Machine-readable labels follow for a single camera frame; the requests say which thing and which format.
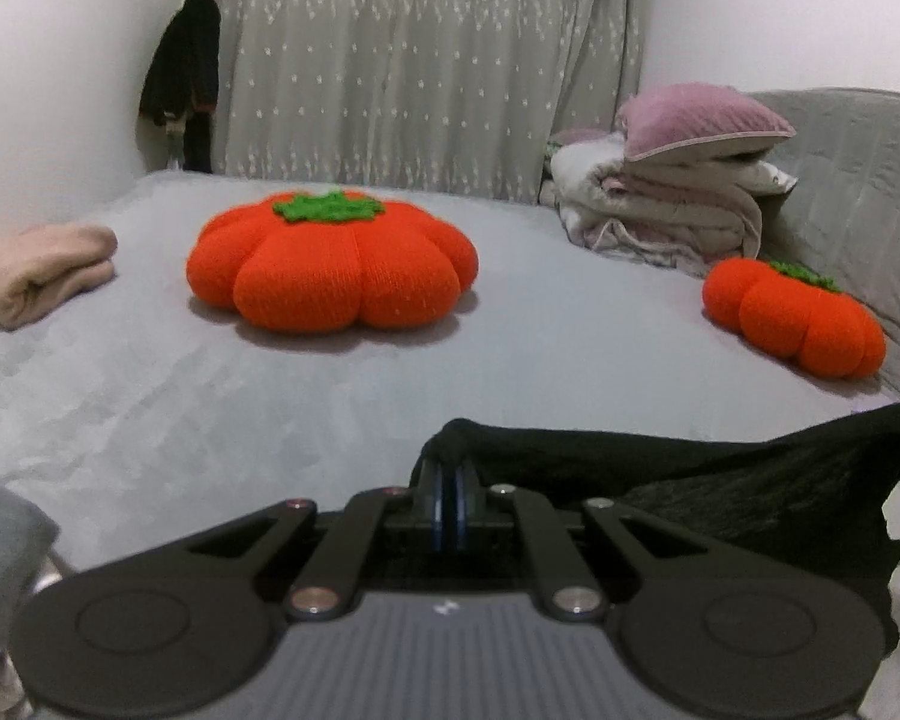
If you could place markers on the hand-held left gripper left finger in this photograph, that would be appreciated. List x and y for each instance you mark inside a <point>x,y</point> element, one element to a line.
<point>436,510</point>

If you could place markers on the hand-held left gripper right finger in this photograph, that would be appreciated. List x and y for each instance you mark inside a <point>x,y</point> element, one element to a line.
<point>461,514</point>

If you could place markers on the black t-shirt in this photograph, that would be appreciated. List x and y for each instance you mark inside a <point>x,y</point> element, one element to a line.
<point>720,480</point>

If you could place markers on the large orange pumpkin cushion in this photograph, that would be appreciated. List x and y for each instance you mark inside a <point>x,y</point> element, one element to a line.
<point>330,270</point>

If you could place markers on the pile of folded quilts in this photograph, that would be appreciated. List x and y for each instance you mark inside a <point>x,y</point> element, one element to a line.
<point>667,210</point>

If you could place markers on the small orange pumpkin cushion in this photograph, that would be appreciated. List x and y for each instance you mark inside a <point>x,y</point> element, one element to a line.
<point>787,315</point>

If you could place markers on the grey dotted curtain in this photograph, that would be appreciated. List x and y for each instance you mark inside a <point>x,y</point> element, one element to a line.
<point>420,75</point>

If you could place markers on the grey garment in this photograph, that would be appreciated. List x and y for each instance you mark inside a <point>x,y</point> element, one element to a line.
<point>0,540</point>

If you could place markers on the purple pillow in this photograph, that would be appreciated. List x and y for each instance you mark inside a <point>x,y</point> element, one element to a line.
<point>697,120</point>

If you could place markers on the pink folded garment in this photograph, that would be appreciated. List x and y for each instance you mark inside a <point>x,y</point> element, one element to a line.
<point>37,270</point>

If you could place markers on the black hanging garment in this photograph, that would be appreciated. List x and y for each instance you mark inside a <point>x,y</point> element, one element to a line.
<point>187,60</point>

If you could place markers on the grey quilted cover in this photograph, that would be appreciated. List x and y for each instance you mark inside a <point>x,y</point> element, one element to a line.
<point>870,187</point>

